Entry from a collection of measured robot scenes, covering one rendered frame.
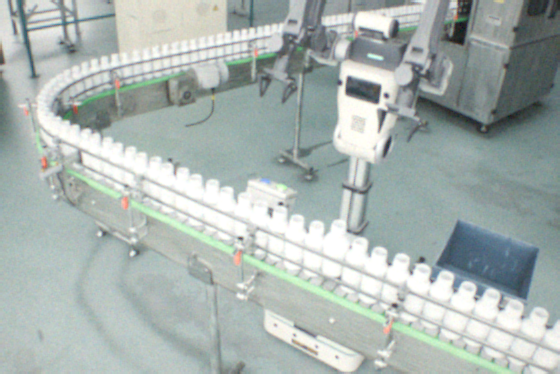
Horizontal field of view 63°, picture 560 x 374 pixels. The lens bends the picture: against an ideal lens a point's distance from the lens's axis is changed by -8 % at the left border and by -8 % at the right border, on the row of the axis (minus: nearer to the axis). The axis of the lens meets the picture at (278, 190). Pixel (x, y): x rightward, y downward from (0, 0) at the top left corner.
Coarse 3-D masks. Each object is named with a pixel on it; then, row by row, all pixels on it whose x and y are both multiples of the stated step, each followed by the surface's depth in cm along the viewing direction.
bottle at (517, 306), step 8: (512, 304) 109; (520, 304) 108; (504, 312) 109; (512, 312) 107; (520, 312) 106; (496, 320) 111; (504, 320) 108; (512, 320) 107; (520, 320) 109; (512, 328) 107; (488, 336) 114; (496, 336) 111; (504, 336) 109; (512, 336) 109; (496, 344) 112; (504, 344) 111; (488, 352) 114; (496, 352) 113
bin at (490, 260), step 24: (456, 240) 177; (480, 240) 171; (504, 240) 166; (456, 264) 182; (480, 264) 176; (504, 264) 170; (528, 264) 165; (480, 288) 145; (504, 288) 173; (528, 288) 145
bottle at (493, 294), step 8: (488, 296) 113; (496, 296) 111; (480, 304) 112; (488, 304) 110; (496, 304) 110; (472, 312) 114; (480, 312) 111; (488, 312) 110; (496, 312) 111; (472, 320) 114; (488, 320) 111; (472, 328) 115; (480, 328) 113; (488, 328) 113; (472, 336) 115; (480, 336) 114; (472, 344) 116; (480, 344) 116
